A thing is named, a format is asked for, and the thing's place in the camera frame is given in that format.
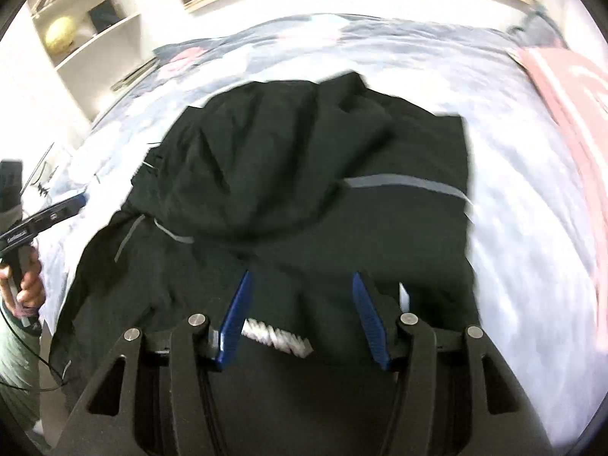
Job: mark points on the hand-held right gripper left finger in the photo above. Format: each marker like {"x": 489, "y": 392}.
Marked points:
{"x": 235, "y": 313}

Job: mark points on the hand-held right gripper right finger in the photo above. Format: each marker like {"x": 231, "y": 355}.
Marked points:
{"x": 370, "y": 318}

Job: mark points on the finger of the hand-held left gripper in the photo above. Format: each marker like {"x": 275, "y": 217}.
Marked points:
{"x": 57, "y": 209}

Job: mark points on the black hooded jacket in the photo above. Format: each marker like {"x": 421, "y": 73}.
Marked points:
{"x": 285, "y": 175}

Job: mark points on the person's left forearm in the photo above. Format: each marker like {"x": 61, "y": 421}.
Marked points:
{"x": 16, "y": 370}

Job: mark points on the person's left hand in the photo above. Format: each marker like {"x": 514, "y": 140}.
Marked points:
{"x": 31, "y": 285}

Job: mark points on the white bookshelf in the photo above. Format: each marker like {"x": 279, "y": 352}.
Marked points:
{"x": 95, "y": 71}

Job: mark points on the grey flat bundle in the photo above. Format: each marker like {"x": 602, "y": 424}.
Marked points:
{"x": 135, "y": 73}

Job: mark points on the yellow ball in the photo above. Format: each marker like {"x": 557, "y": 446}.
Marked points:
{"x": 61, "y": 34}

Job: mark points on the grey floral blanket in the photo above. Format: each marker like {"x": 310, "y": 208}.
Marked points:
{"x": 522, "y": 199}

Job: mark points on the pink printed pillow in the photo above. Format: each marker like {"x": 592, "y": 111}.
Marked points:
{"x": 574, "y": 99}

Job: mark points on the grey pillow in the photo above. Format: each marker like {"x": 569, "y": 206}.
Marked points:
{"x": 539, "y": 26}

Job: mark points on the dark picture frame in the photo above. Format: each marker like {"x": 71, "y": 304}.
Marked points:
{"x": 103, "y": 14}

